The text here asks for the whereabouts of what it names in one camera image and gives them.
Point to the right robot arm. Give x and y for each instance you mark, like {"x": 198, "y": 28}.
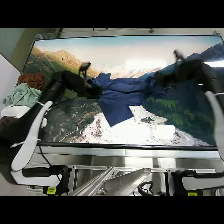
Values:
{"x": 216, "y": 116}

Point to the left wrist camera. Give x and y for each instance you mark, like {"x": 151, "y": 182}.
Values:
{"x": 84, "y": 68}

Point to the blue shirt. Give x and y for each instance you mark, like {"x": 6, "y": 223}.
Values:
{"x": 123, "y": 96}

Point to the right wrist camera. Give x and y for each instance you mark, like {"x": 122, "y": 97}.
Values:
{"x": 178, "y": 55}

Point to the pale green garment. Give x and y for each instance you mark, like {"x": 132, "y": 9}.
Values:
{"x": 21, "y": 96}

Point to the rust brown garment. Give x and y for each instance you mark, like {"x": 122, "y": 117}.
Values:
{"x": 31, "y": 80}

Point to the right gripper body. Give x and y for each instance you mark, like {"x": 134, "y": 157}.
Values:
{"x": 165, "y": 78}

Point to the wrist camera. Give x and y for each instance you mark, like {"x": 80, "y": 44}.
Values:
{"x": 178, "y": 55}
{"x": 84, "y": 68}

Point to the silver frame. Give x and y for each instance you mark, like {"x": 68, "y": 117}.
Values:
{"x": 126, "y": 153}

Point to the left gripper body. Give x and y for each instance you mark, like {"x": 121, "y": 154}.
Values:
{"x": 92, "y": 90}

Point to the white garment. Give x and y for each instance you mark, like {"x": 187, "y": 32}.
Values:
{"x": 15, "y": 111}

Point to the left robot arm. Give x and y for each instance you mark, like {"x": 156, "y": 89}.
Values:
{"x": 31, "y": 133}

